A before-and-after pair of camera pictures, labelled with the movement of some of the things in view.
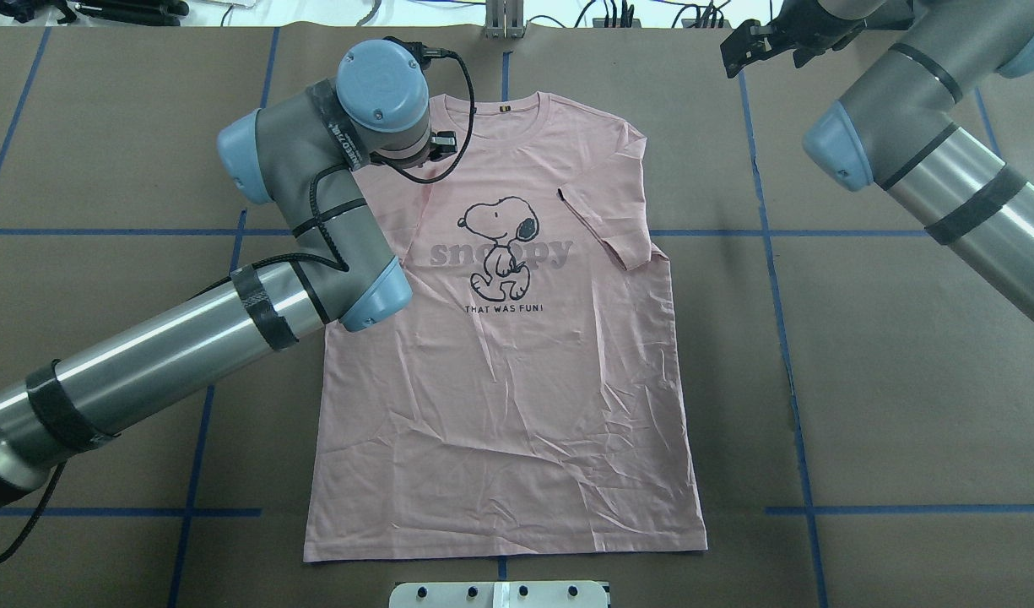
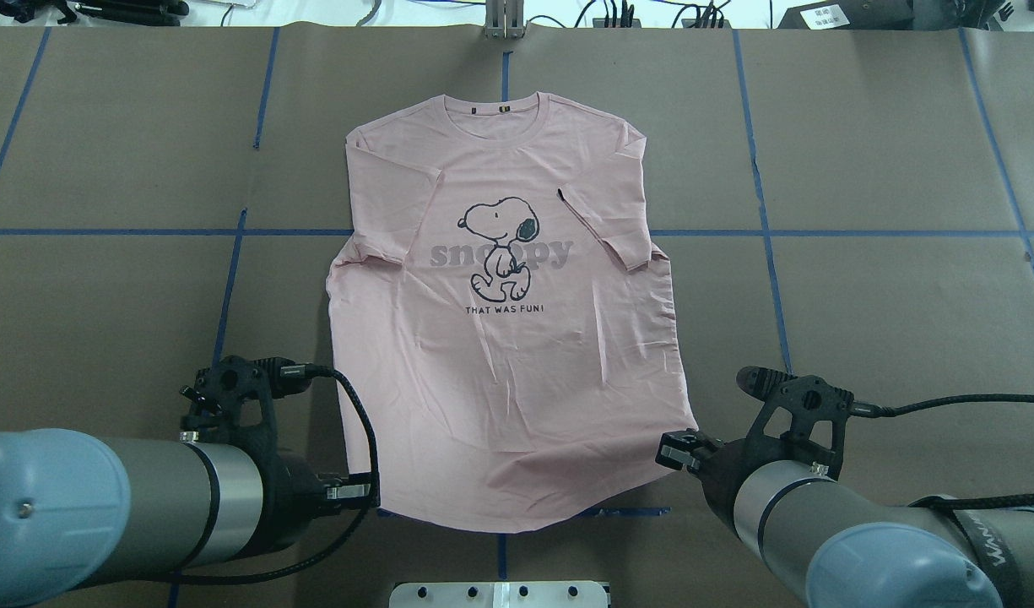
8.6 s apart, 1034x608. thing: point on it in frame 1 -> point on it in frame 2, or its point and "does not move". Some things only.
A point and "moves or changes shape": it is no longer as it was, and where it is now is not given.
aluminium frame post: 505,19 does not move
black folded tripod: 143,13 does not move
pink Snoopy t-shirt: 532,399 moves or changes shape
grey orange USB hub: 600,23 does not move
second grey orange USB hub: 688,22 does not move
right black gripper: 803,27 -> 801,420
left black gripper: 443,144 -> 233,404
